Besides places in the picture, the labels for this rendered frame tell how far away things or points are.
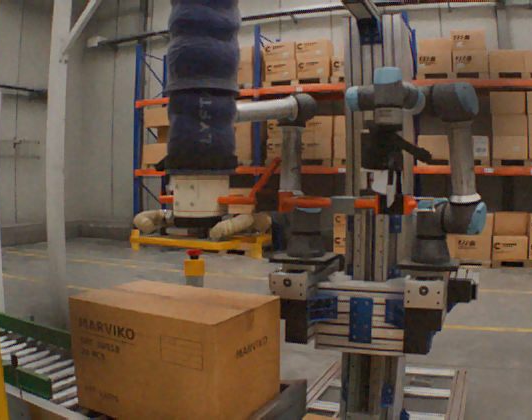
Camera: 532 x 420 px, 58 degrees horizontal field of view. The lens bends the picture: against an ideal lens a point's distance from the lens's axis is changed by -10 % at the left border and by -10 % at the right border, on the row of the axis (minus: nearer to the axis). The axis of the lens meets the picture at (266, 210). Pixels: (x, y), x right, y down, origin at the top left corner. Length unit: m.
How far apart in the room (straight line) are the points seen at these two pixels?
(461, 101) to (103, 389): 1.52
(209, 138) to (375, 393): 1.25
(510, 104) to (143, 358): 7.68
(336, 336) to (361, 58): 1.12
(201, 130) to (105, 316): 0.65
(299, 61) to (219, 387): 8.19
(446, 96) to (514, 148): 6.80
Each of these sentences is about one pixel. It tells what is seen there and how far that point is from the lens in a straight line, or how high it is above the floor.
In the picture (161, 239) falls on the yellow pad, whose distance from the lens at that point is 1.54.
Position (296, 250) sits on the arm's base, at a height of 1.07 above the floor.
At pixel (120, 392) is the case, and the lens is 1.74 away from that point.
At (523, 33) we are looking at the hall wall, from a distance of 10.28.
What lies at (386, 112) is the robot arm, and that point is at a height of 1.50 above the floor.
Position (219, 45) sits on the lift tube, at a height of 1.73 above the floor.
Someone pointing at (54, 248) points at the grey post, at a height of 0.78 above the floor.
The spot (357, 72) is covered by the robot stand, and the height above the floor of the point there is 1.78.
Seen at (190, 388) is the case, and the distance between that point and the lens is 1.54.
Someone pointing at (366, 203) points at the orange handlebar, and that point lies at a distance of 1.36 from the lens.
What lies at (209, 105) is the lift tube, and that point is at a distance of 1.54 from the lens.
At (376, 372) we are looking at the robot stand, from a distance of 2.17.
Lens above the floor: 1.32
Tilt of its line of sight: 3 degrees down
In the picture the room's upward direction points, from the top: straight up
